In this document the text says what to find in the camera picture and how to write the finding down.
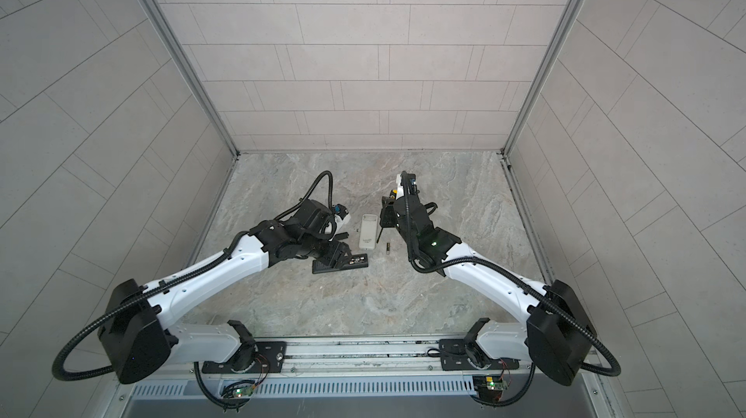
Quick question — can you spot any black remote control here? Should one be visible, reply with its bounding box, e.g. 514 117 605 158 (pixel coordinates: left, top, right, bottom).
312 254 368 274

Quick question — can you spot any white remote control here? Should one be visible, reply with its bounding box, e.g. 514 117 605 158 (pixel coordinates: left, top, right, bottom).
359 214 379 250

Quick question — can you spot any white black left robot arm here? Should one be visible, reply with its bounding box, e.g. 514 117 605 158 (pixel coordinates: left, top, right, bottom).
97 200 368 384

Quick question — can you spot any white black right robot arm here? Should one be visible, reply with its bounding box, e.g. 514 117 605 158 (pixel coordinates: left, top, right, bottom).
381 194 596 386

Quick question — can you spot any left circuit board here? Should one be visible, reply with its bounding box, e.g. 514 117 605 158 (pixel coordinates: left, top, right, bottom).
221 379 258 401

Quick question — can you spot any circuit board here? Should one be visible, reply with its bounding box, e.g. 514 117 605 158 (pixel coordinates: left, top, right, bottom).
472 375 510 404
221 379 258 401

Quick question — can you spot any right circuit board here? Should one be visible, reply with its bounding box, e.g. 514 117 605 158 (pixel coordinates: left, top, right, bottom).
472 375 510 404

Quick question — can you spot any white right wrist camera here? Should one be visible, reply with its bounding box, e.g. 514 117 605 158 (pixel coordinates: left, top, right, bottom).
396 171 419 198

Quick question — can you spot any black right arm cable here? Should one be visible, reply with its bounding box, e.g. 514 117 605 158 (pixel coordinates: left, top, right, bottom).
400 171 622 408

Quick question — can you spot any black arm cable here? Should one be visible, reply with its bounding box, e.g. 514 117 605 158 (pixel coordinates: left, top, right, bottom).
400 171 622 408
51 169 336 410

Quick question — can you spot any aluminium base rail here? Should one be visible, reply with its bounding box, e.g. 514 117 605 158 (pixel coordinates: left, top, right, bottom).
104 333 619 418

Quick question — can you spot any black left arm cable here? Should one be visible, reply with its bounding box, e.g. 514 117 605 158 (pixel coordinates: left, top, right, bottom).
51 169 336 410

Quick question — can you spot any aluminium corner post right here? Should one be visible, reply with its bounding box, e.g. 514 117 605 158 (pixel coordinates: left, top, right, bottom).
500 0 610 156

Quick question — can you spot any aluminium corner post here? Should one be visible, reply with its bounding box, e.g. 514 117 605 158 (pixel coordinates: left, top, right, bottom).
113 0 240 158
500 0 610 156

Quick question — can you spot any aluminium corner post left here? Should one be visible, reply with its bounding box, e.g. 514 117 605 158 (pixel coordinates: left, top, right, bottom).
113 0 240 158

